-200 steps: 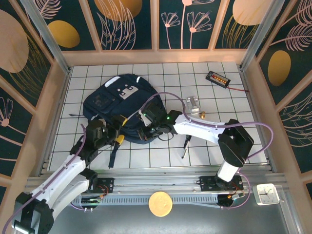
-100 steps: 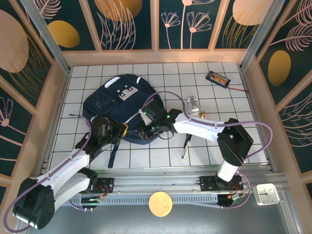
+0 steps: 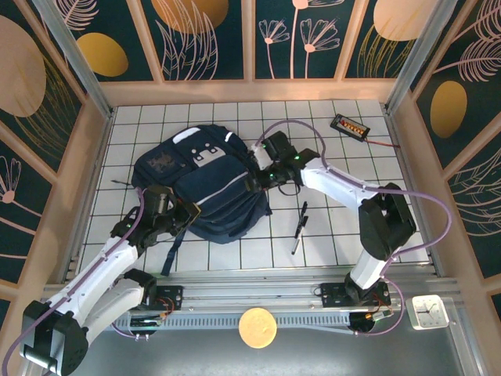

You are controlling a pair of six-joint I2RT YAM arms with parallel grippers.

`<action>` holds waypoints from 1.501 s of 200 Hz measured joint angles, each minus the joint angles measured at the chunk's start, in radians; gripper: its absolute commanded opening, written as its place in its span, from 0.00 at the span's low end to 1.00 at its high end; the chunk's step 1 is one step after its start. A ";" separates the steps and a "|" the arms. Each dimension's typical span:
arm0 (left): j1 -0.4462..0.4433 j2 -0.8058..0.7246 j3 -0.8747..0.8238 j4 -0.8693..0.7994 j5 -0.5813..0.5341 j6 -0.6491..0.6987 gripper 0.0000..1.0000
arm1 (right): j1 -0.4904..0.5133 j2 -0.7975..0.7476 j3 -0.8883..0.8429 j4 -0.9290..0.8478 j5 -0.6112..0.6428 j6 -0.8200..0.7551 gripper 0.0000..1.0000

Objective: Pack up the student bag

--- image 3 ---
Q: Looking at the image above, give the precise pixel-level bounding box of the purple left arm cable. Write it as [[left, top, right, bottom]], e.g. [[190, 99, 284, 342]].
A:
[[5, 187, 157, 367]]

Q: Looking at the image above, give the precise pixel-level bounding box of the aluminium corner post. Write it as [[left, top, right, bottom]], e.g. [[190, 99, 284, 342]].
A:
[[384, 0, 459, 115], [33, 0, 115, 119]]

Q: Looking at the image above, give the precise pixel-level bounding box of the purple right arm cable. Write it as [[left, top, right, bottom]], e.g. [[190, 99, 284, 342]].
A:
[[260, 119, 453, 338]]

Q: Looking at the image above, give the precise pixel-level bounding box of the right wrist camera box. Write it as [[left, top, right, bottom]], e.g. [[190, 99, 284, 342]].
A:
[[252, 143, 272, 172]]

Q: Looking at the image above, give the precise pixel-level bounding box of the black silver pen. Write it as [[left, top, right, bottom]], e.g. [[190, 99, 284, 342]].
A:
[[290, 215, 309, 256]]

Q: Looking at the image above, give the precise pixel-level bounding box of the red black power cable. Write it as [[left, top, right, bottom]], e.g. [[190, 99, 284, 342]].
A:
[[366, 137, 401, 150]]

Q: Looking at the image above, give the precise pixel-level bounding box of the round cork disc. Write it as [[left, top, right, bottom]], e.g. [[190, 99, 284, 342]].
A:
[[238, 307, 278, 349]]

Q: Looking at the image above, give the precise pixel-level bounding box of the grey slotted cable tray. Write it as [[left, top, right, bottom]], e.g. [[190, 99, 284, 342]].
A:
[[111, 313, 355, 336]]

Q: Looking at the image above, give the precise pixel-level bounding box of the navy blue backpack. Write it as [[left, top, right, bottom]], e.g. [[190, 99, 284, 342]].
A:
[[111, 124, 273, 275]]

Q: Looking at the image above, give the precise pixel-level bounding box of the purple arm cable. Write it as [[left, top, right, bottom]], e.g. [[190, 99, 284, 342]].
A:
[[5, 187, 157, 367], [260, 119, 453, 338]]

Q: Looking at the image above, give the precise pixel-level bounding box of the white square clock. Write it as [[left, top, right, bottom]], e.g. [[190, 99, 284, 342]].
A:
[[405, 294, 451, 332]]

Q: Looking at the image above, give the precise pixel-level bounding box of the black marker pen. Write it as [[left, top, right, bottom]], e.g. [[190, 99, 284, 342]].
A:
[[295, 201, 309, 238]]

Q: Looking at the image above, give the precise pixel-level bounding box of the black board with yellow connectors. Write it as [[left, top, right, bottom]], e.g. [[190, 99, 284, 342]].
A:
[[329, 113, 371, 141]]

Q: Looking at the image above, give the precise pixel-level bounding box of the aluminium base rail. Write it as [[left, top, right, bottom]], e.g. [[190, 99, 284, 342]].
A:
[[41, 269, 461, 314]]

